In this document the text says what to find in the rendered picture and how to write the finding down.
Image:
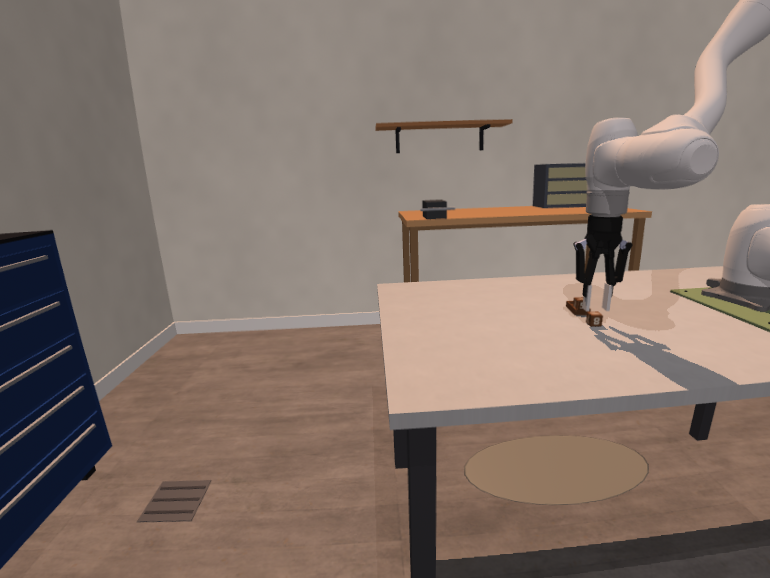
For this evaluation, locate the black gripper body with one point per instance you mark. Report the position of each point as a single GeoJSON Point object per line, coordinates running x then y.
{"type": "Point", "coordinates": [598, 228]}

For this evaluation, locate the brown rectangular tray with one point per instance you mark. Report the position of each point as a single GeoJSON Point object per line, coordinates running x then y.
{"type": "Point", "coordinates": [569, 305]}

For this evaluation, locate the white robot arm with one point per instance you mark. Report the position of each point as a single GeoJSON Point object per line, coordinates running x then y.
{"type": "Point", "coordinates": [679, 152]}

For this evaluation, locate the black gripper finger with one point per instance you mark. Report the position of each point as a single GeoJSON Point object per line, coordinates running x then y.
{"type": "Point", "coordinates": [611, 274]}
{"type": "Point", "coordinates": [590, 269]}

